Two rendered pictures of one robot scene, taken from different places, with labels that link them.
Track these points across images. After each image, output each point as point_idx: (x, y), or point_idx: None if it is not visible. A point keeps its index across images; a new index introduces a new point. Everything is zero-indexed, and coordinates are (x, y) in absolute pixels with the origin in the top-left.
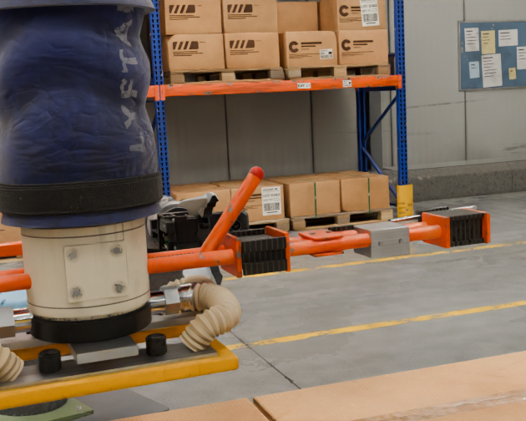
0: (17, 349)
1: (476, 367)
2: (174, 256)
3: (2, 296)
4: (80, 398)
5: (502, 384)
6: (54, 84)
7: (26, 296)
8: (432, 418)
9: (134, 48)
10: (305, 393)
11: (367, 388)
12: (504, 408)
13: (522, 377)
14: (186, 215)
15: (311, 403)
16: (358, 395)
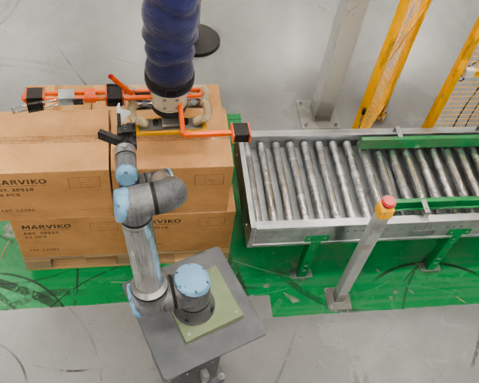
0: (191, 116)
1: (14, 165)
2: (142, 89)
3: (204, 273)
4: (165, 314)
5: (19, 149)
6: None
7: (191, 268)
8: (61, 135)
9: None
10: (90, 165)
11: (66, 162)
12: (34, 133)
13: (7, 152)
14: (125, 128)
15: (91, 157)
16: (72, 157)
